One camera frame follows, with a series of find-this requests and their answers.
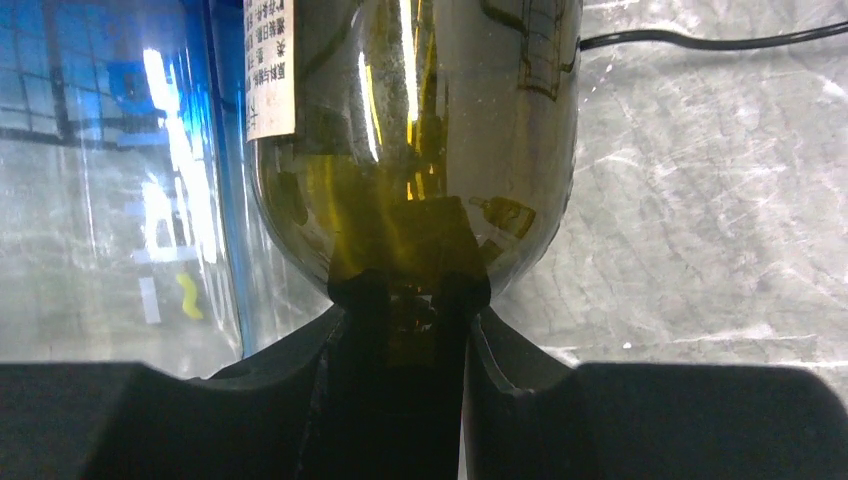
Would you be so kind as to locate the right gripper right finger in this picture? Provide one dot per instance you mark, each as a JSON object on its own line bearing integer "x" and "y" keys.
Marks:
{"x": 529, "y": 416}

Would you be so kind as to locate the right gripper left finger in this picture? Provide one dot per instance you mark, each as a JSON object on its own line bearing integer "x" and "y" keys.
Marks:
{"x": 255, "y": 419}

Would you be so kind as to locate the blue square glass bottle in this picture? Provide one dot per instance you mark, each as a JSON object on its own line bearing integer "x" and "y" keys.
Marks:
{"x": 129, "y": 229}

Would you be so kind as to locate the dark green wine bottle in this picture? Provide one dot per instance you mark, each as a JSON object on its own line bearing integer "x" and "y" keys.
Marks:
{"x": 411, "y": 159}

